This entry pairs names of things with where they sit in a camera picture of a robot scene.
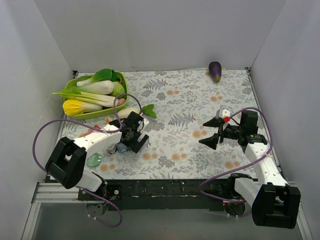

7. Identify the white cap pill bottle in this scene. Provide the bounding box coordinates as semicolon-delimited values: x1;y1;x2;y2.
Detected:
106;144;117;155

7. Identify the white radish with leaves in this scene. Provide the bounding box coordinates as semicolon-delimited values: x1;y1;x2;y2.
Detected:
117;104;157;119

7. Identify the floral table mat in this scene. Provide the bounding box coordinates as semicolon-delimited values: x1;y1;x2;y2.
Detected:
49;69;281;180

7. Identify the blue rectangular pill box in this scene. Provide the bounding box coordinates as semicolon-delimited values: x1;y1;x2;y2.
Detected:
116;142;131;153

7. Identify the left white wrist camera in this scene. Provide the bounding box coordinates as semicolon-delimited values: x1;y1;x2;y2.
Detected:
137;117;149;132

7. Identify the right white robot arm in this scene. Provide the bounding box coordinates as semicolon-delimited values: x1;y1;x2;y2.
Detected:
199;107;301;229

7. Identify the purple eggplant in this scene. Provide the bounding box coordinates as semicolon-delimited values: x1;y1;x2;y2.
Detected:
208;61;222;83

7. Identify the green plastic basket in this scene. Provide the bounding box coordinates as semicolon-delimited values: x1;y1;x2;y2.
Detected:
65;71;129;120

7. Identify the pink rectangular pill box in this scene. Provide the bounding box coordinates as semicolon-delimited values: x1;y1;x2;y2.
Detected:
78;124;102;138

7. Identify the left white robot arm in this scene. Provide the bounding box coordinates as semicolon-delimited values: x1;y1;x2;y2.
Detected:
45;111;149;200

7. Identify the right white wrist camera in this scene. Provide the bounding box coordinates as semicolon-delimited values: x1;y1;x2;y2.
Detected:
215;108;231;124

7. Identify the pink radish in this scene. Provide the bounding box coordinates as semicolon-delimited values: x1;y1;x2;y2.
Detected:
117;98;126;106

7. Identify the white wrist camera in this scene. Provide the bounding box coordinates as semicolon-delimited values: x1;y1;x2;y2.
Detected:
137;117;149;132
215;108;231;124

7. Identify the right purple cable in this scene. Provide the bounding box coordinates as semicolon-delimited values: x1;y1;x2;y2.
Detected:
199;106;274;218

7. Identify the green round pill case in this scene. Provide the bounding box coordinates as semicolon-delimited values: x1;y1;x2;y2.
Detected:
86;153;102;167

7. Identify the light green cabbage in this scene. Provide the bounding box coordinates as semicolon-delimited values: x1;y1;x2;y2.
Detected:
109;81;125;97

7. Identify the green bok choy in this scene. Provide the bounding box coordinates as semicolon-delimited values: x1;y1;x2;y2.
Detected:
76;68;117;87

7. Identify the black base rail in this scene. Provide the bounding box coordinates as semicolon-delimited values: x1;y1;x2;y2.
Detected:
77;178;253;212

